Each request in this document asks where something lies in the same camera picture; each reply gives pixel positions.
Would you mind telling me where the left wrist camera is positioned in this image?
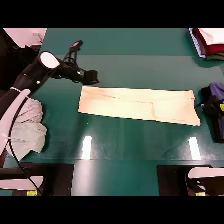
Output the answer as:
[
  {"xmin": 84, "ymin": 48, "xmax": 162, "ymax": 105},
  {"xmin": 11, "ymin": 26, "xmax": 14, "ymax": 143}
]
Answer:
[{"xmin": 65, "ymin": 39, "xmax": 85, "ymax": 66}]

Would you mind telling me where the pale striped garment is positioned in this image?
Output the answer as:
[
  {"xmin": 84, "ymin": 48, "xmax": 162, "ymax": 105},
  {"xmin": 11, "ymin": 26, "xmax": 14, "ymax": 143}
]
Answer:
[{"xmin": 188, "ymin": 27, "xmax": 208, "ymax": 60}]

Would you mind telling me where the purple garment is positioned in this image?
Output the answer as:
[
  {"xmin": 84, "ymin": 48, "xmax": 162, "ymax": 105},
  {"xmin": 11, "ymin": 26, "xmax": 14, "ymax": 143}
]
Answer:
[{"xmin": 209, "ymin": 82, "xmax": 224, "ymax": 102}]

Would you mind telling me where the beige garment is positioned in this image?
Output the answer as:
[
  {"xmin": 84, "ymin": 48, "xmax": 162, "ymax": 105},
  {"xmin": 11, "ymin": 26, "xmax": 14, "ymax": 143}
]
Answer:
[{"xmin": 77, "ymin": 85, "xmax": 202, "ymax": 127}]

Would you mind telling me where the light grey garment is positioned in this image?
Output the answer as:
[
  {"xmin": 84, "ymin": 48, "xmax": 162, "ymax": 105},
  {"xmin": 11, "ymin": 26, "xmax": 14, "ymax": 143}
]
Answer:
[{"xmin": 7, "ymin": 97, "xmax": 48, "ymax": 162}]

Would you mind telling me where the black cable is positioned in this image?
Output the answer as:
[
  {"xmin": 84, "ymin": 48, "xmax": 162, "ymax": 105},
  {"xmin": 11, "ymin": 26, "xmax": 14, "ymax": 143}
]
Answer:
[{"xmin": 5, "ymin": 98, "xmax": 44, "ymax": 197}]

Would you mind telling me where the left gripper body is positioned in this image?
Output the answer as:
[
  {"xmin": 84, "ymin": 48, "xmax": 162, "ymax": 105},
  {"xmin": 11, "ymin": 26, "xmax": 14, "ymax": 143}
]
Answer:
[{"xmin": 81, "ymin": 69, "xmax": 100, "ymax": 86}]

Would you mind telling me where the black garment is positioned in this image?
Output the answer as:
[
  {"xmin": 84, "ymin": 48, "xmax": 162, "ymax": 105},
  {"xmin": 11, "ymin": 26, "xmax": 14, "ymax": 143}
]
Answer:
[{"xmin": 199, "ymin": 85, "xmax": 224, "ymax": 144}]

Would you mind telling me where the white garment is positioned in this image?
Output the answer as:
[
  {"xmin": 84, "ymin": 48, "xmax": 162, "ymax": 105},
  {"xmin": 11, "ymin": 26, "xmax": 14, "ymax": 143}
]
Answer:
[{"xmin": 198, "ymin": 27, "xmax": 224, "ymax": 46}]

